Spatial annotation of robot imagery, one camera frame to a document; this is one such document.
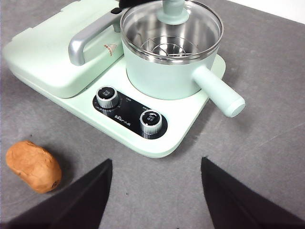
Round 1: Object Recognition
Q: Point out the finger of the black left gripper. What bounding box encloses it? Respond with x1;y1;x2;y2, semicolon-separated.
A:
118;0;163;9

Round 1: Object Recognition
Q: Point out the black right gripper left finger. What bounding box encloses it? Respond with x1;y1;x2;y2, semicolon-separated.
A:
0;158;113;229

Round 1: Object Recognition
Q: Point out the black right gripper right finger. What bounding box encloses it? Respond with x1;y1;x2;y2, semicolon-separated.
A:
201;156;305;229

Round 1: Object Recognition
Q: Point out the glass lid with green knob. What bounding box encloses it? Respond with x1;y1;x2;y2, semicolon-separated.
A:
120;0;224;64

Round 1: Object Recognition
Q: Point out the brown potato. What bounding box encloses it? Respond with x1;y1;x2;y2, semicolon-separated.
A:
5;140;62;194

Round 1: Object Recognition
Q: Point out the mint green breakfast machine base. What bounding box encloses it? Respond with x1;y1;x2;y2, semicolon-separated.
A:
7;53;226;159

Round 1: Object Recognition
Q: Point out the silver control knob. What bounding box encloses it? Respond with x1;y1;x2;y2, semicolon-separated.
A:
139;109;164;139
96;85;120;109

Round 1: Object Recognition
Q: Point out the steel wire steamer rack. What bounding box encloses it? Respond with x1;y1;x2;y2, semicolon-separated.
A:
140;35;191;59

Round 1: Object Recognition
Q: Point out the mint green pot with handle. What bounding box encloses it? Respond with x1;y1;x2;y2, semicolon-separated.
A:
120;0;246;118

